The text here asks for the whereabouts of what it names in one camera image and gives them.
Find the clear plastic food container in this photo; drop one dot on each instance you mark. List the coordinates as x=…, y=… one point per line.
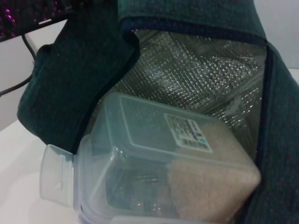
x=140, y=168

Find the dark teal insulated bag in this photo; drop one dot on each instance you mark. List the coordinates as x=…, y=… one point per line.
x=70, y=81

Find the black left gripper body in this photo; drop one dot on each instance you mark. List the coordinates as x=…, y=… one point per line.
x=23, y=16

